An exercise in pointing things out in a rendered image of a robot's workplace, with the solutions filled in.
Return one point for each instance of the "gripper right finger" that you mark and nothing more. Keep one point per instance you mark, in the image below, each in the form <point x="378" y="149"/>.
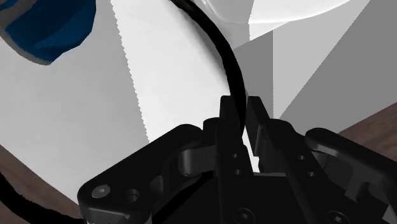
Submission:
<point x="335" y="161"/>

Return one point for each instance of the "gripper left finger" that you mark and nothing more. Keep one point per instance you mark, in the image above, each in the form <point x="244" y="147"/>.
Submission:
<point x="145" y="173"/>

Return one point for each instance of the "blue rounded object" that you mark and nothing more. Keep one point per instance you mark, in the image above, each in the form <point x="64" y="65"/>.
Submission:
<point x="49" y="28"/>

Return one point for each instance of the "black curved band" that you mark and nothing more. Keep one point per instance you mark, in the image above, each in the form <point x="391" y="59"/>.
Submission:
<point x="230" y="62"/>

